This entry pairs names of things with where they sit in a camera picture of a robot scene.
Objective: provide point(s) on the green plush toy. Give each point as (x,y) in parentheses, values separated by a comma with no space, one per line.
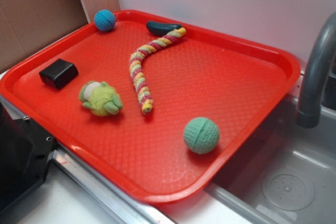
(100,98)

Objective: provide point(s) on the green dimpled ball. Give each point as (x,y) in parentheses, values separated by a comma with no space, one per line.
(201,135)

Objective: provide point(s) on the grey toy sink basin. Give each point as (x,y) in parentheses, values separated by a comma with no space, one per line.
(283,173)

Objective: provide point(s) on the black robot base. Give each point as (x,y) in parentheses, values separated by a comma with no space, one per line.
(26,151)

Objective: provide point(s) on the black rectangular block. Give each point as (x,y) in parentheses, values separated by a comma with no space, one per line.
(58,74)

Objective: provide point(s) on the blue dimpled ball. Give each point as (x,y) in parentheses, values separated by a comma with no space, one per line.
(104,20)

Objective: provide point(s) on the brown cardboard panel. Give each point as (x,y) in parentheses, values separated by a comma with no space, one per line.
(27,26)

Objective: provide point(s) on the dark green toy cucumber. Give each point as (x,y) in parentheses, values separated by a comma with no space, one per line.
(161,29)

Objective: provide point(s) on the grey toy faucet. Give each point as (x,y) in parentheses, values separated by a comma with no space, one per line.
(318,85)

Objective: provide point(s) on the multicolour twisted rope toy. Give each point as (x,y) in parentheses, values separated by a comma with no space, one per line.
(137,76)

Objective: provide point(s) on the red plastic tray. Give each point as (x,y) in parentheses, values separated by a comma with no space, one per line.
(233,82)

